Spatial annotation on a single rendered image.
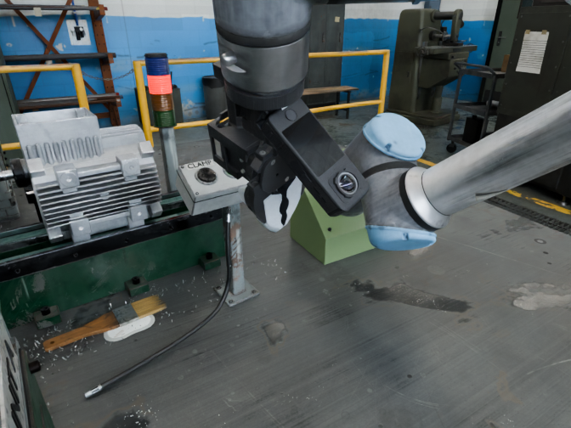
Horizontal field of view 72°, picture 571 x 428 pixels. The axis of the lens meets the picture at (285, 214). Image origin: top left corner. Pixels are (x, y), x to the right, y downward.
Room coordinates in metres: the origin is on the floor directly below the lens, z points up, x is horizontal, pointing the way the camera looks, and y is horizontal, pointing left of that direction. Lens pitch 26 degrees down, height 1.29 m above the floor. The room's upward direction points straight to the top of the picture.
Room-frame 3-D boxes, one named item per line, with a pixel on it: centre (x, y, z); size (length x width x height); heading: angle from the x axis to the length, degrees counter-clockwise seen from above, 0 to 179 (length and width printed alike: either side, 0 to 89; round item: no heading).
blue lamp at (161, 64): (1.10, 0.34, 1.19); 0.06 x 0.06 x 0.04
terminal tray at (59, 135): (0.69, 0.40, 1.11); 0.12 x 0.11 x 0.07; 125
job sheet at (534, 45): (3.36, -1.95, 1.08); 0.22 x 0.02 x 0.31; 20
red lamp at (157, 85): (1.10, 0.34, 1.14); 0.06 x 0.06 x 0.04
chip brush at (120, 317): (0.55, 0.32, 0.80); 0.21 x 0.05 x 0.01; 127
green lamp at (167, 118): (1.10, 0.34, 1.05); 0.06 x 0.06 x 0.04
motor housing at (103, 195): (0.71, 0.37, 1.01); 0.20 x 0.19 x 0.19; 125
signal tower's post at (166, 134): (1.10, 0.34, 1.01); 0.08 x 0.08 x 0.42; 35
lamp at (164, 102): (1.10, 0.34, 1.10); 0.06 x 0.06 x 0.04
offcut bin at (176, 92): (5.40, 1.69, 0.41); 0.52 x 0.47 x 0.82; 120
